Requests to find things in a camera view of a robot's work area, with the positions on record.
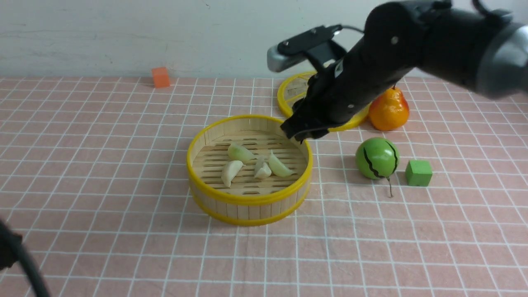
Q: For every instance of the white dumpling bottom front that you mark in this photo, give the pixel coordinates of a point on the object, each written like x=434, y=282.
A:
x=262, y=169

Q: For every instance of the pale green dumpling front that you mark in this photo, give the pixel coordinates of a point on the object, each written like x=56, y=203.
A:
x=238, y=152

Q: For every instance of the pale green dumpling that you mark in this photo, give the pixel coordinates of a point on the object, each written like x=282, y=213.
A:
x=238, y=152
x=277, y=167

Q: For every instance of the orange yellow toy pear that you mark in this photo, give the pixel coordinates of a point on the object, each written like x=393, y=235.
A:
x=389, y=111

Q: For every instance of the orange foam cube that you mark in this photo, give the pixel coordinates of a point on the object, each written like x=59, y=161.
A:
x=160, y=76

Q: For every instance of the bamboo steamer tray yellow rim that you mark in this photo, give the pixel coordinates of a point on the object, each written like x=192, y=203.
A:
x=248, y=201

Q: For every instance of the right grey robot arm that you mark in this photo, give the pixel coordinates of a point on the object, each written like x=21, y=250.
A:
x=483, y=51

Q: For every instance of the white dumpling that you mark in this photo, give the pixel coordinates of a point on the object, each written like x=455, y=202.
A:
x=262, y=169
x=230, y=171

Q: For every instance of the green toy watermelon ball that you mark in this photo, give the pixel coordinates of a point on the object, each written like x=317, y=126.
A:
x=378, y=158

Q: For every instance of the green foam cube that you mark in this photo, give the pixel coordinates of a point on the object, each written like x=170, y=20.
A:
x=418, y=173

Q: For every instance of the woven bamboo steamer lid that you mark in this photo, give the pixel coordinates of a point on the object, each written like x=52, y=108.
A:
x=295, y=87

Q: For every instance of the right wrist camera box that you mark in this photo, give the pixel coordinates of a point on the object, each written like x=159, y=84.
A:
x=314, y=45

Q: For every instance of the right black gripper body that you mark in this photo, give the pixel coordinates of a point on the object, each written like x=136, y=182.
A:
x=391, y=46

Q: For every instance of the pink checkered tablecloth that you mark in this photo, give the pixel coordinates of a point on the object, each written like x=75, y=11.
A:
x=93, y=176

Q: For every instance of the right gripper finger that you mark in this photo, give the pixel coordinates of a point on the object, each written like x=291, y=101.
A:
x=294, y=128
x=312, y=133

